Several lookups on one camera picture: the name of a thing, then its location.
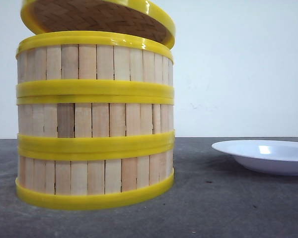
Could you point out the front bamboo steamer basket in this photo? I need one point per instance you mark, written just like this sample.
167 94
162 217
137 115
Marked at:
95 184

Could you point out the woven bamboo steamer lid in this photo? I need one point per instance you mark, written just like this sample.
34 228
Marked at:
140 18

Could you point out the white plate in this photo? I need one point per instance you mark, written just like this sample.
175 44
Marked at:
265 156

